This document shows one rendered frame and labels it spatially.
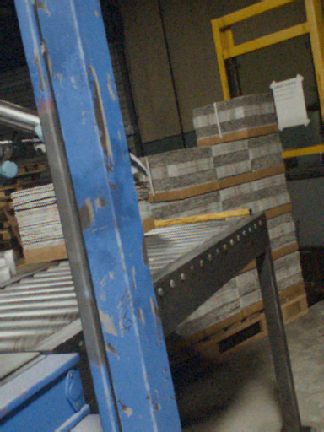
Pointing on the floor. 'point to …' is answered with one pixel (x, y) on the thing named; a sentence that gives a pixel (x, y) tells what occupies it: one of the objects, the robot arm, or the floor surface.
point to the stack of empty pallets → (13, 198)
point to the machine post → (99, 213)
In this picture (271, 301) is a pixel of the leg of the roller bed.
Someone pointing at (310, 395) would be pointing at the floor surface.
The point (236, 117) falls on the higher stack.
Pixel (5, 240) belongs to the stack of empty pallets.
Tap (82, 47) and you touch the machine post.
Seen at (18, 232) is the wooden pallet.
